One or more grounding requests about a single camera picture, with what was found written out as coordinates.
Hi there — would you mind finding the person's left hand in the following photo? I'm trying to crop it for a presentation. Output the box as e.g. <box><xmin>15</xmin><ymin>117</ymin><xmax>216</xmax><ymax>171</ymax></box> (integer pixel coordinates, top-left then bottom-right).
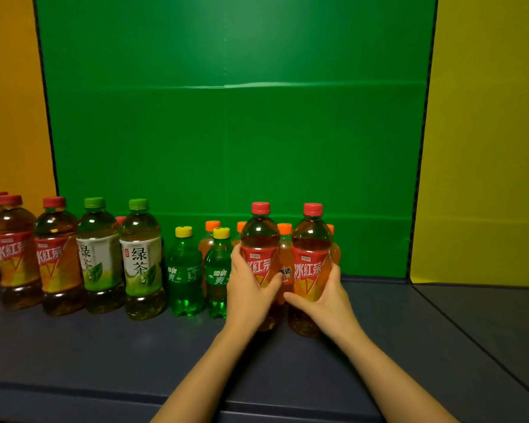
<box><xmin>226</xmin><ymin>246</ymin><xmax>284</xmax><ymax>338</ymax></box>

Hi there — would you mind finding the green backdrop board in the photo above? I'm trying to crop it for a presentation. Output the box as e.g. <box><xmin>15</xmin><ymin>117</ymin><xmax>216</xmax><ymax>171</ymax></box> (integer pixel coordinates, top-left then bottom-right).
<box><xmin>33</xmin><ymin>0</ymin><xmax>438</xmax><ymax>280</ymax></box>

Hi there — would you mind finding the person's left forearm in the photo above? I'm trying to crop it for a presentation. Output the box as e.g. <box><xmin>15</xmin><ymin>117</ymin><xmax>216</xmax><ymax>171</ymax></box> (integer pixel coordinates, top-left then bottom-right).
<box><xmin>150</xmin><ymin>323</ymin><xmax>272</xmax><ymax>423</ymax></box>

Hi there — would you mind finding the green soda bottle yellow cap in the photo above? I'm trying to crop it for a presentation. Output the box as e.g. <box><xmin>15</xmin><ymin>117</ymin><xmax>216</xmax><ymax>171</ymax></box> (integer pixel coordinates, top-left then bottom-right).
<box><xmin>166</xmin><ymin>226</ymin><xmax>205</xmax><ymax>318</ymax></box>
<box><xmin>204</xmin><ymin>226</ymin><xmax>234</xmax><ymax>320</ymax></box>

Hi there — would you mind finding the green tea bottle white label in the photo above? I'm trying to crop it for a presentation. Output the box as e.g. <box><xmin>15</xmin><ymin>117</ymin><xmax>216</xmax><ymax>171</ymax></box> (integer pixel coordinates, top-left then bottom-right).
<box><xmin>76</xmin><ymin>197</ymin><xmax>127</xmax><ymax>315</ymax></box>
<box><xmin>119</xmin><ymin>198</ymin><xmax>168</xmax><ymax>321</ymax></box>

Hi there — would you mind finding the person's right forearm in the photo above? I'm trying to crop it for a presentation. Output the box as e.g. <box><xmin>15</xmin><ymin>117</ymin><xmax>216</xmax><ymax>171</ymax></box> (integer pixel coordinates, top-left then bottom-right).
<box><xmin>338</xmin><ymin>331</ymin><xmax>460</xmax><ymax>423</ymax></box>

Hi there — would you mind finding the orange backdrop board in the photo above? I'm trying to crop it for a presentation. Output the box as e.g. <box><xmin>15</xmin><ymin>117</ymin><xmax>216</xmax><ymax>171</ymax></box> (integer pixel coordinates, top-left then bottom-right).
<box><xmin>0</xmin><ymin>0</ymin><xmax>58</xmax><ymax>216</ymax></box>

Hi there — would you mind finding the orange soda bottle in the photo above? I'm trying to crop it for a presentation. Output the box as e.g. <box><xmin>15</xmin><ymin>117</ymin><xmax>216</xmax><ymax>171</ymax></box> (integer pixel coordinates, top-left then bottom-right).
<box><xmin>326</xmin><ymin>224</ymin><xmax>342</xmax><ymax>266</ymax></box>
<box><xmin>197</xmin><ymin>220</ymin><xmax>222</xmax><ymax>261</ymax></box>
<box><xmin>231</xmin><ymin>221</ymin><xmax>248</xmax><ymax>248</ymax></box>
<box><xmin>276</xmin><ymin>223</ymin><xmax>294</xmax><ymax>305</ymax></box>

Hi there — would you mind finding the person's right hand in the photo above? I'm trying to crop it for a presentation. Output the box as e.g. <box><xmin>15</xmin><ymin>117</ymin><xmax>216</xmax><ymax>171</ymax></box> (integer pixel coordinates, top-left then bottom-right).
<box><xmin>283</xmin><ymin>261</ymin><xmax>365</xmax><ymax>348</ymax></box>

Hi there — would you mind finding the yellow backdrop board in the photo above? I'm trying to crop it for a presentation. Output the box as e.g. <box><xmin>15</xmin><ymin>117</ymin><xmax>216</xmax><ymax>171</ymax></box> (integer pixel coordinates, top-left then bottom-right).
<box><xmin>409</xmin><ymin>0</ymin><xmax>529</xmax><ymax>288</ymax></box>

